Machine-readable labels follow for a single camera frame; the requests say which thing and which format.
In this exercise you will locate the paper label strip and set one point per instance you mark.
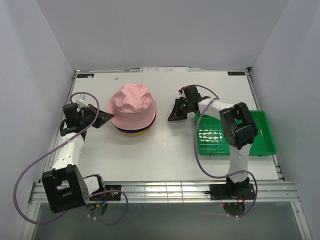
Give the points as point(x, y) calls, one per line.
point(166, 69)

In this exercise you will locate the blue beanie hat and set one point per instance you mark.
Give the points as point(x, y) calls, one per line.
point(133, 122)

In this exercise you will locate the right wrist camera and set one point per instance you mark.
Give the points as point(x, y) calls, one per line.
point(182, 92)

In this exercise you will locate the aluminium front rail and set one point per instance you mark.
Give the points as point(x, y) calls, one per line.
point(194, 192)

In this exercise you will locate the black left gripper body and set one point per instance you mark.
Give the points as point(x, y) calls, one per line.
point(89, 114)

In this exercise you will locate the yellow bucket hat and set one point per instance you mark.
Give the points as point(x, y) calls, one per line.
point(133, 133)

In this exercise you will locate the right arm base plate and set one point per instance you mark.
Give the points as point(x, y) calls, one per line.
point(225, 192)

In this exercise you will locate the pink hat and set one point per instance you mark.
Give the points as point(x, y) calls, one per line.
point(132, 99)

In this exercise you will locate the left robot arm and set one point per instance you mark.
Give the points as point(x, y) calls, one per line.
point(64, 186)

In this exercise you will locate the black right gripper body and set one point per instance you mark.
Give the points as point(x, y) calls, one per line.
point(188, 107)

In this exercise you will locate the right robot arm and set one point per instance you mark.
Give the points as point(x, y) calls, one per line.
point(238, 129)

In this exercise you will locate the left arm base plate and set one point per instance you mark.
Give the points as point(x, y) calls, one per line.
point(112, 195)

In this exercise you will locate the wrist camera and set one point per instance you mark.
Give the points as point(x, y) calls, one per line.
point(182, 92)
point(81, 101)

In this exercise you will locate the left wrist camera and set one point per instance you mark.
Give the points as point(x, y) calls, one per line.
point(81, 101)

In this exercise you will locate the green plastic tray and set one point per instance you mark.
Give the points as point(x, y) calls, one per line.
point(211, 141)

